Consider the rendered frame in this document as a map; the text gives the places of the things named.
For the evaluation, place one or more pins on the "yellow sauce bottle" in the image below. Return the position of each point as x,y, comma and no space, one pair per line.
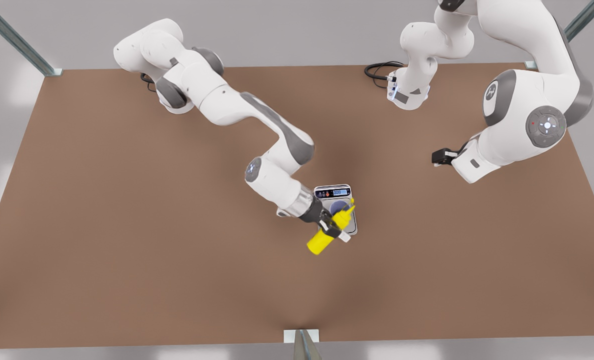
327,232

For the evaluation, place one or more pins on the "blue cup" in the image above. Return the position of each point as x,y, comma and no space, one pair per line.
338,206

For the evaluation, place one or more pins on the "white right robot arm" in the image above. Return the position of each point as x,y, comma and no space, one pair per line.
217,95

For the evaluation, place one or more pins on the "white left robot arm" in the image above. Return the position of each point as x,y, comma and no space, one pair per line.
522,105

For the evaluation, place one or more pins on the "silver digital kitchen scale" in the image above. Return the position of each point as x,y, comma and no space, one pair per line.
333,193

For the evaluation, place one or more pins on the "silver frame post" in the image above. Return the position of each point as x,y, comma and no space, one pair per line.
303,345
14,37
579,20

